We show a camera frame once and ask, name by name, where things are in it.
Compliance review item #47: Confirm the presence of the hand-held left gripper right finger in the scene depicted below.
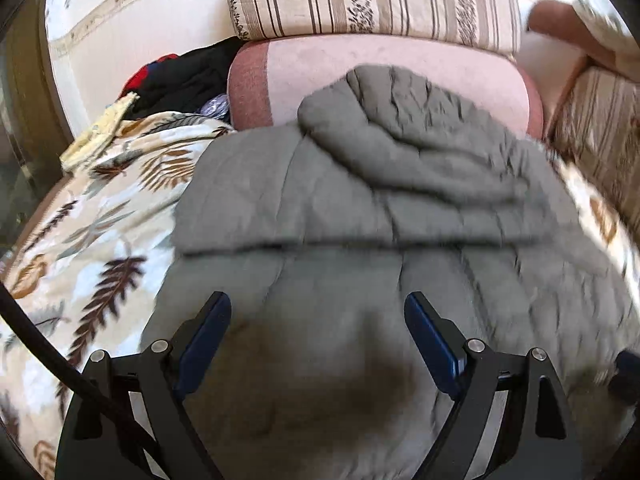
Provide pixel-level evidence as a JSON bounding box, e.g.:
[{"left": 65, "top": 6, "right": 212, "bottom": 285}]
[{"left": 404, "top": 291, "right": 583, "bottom": 480}]

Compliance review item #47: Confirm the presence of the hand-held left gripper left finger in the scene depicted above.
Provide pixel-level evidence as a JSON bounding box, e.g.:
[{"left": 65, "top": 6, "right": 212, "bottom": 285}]
[{"left": 54, "top": 290, "right": 233, "bottom": 480}]

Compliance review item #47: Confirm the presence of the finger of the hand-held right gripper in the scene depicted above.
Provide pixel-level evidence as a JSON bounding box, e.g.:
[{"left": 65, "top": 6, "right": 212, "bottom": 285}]
[{"left": 606, "top": 350, "right": 640, "bottom": 403}]

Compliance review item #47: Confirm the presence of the grey puffer jacket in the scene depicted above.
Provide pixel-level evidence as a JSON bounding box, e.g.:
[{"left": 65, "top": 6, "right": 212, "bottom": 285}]
[{"left": 140, "top": 64, "right": 640, "bottom": 480}]

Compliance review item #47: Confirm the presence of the pile of dark clothes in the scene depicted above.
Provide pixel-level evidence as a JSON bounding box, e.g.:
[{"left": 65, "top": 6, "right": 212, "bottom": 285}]
[{"left": 117, "top": 35, "right": 246, "bottom": 121}]

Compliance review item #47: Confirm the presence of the leaf-print fleece blanket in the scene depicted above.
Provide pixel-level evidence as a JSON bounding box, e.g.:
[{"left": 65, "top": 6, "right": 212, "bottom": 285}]
[{"left": 0, "top": 110, "right": 640, "bottom": 480}]

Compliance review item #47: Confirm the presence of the shiny plastic bag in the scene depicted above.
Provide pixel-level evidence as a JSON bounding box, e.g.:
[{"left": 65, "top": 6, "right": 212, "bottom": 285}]
[{"left": 199, "top": 95, "right": 232, "bottom": 121}]

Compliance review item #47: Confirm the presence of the yellow cloth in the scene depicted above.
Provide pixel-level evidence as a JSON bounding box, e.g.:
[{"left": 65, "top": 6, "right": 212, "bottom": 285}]
[{"left": 60, "top": 92, "right": 141, "bottom": 173}]

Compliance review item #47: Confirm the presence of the long striped sofa back cushion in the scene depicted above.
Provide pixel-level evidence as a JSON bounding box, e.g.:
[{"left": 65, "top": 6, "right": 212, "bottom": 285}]
[{"left": 547, "top": 65, "right": 640, "bottom": 241}]

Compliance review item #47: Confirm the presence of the wooden glazed door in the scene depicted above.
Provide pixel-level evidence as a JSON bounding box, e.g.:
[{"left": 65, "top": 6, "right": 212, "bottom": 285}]
[{"left": 0, "top": 0, "right": 76, "bottom": 241}]

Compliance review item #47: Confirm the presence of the pink sofa cushion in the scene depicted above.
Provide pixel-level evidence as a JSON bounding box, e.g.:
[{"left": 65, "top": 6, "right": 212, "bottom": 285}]
[{"left": 227, "top": 34, "right": 545, "bottom": 141}]

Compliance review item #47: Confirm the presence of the cream fringed cloth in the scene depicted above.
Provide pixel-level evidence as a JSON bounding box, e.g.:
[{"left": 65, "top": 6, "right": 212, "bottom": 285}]
[{"left": 570, "top": 0, "right": 638, "bottom": 68}]

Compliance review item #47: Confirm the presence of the short striped sofa cushion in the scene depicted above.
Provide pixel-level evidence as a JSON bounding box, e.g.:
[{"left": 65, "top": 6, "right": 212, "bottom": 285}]
[{"left": 222, "top": 0, "right": 523, "bottom": 58}]

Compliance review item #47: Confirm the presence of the black cable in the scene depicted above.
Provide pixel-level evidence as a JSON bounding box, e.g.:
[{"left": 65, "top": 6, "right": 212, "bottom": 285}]
[{"left": 0, "top": 285, "right": 161, "bottom": 466}]

